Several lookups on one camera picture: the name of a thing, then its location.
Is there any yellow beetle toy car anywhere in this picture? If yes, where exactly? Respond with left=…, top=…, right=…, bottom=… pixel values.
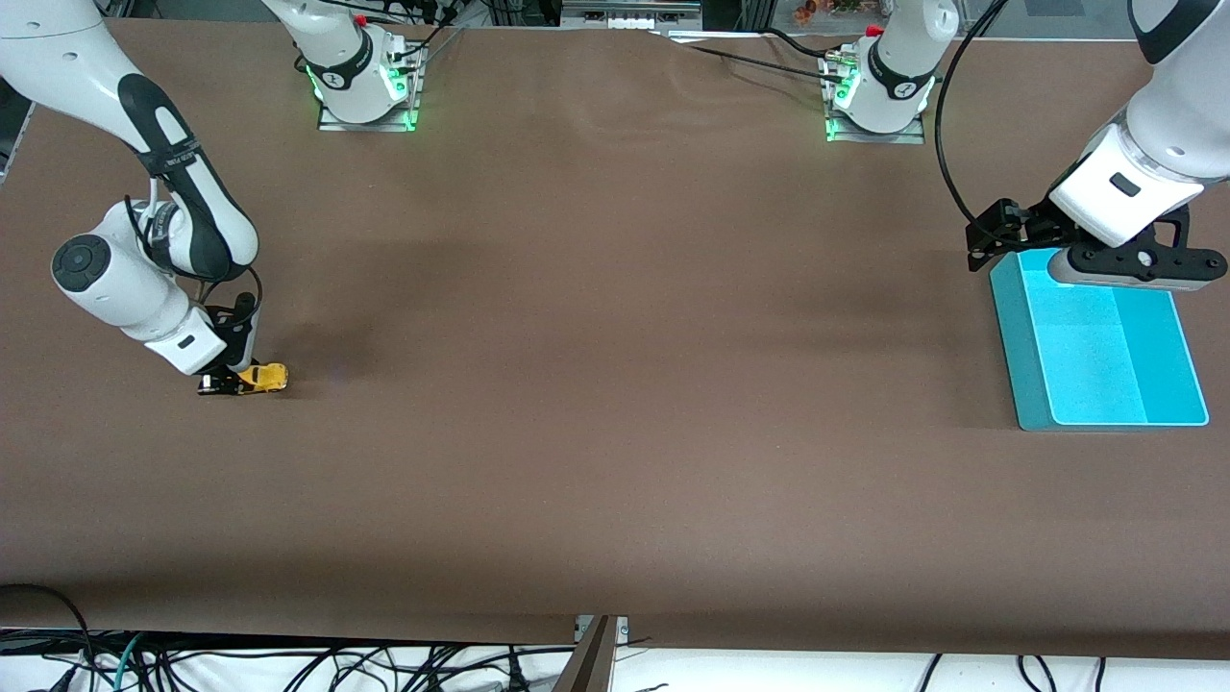
left=236, top=362, right=289, bottom=395

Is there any cyan plastic bin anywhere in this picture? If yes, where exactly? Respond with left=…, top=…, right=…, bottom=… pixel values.
left=990, top=248, right=1210, bottom=432

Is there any orange background object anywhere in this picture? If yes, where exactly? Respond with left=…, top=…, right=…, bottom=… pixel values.
left=793, top=0, right=871, bottom=25

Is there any brown table cover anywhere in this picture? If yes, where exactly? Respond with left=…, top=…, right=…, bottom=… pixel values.
left=0, top=17, right=1230, bottom=660

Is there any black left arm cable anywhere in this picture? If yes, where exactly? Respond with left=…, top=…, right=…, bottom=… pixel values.
left=934, top=0, right=1010, bottom=227

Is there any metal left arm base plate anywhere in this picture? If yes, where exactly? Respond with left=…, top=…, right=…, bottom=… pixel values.
left=824, top=48, right=926, bottom=145

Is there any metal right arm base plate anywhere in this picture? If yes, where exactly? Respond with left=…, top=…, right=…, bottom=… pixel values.
left=317, top=43, right=422, bottom=134

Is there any thick black floor cable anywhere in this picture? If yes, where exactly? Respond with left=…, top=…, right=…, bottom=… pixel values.
left=0, top=583, right=97, bottom=664

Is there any long black table cable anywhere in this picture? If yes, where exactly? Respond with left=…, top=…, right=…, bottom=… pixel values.
left=653, top=29, right=856, bottom=89

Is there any teal floor cable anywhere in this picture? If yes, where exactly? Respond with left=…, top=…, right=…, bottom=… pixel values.
left=113, top=632, right=147, bottom=692

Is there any black base connector cable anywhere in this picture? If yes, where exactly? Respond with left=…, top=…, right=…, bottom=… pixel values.
left=384, top=0, right=469, bottom=63

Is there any silver aluminium frame rail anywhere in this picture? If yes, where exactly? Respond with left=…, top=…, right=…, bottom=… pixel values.
left=560, top=0, right=704, bottom=30

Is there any black floor cable tangle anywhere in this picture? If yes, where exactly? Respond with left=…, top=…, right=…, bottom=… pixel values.
left=0, top=630, right=578, bottom=692

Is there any grey frame beam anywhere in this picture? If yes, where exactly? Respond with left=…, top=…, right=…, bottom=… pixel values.
left=550, top=615, right=621, bottom=692

